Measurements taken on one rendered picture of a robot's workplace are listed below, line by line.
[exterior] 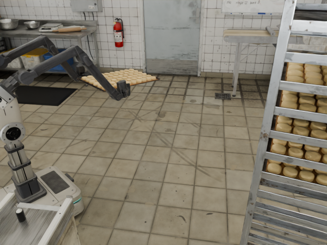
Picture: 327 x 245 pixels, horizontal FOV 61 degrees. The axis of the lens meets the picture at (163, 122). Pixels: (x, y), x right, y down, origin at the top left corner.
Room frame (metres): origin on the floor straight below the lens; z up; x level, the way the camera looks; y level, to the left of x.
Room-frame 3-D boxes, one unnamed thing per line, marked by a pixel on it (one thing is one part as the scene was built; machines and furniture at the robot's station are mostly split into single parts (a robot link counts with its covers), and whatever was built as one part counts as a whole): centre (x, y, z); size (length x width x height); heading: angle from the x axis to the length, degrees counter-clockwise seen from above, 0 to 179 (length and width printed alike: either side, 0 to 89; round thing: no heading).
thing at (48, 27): (5.00, 1.90, 0.92); 0.32 x 0.30 x 0.09; 177
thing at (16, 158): (1.67, 1.07, 0.53); 0.11 x 0.11 x 0.40; 44
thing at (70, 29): (4.85, 1.55, 0.91); 0.56 x 0.06 x 0.06; 109
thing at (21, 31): (5.08, 2.17, 0.49); 1.90 x 0.72 x 0.98; 80
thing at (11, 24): (5.16, 2.72, 0.95); 0.39 x 0.39 x 0.14
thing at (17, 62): (5.17, 2.72, 0.36); 0.47 x 0.39 x 0.26; 168
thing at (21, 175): (1.67, 1.07, 0.38); 0.13 x 0.13 x 0.40; 44
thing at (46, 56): (5.03, 1.88, 0.36); 0.47 x 0.38 x 0.26; 172
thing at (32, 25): (5.20, 2.30, 0.93); 0.27 x 0.27 x 0.10
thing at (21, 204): (0.97, 0.59, 0.77); 0.24 x 0.04 x 0.14; 82
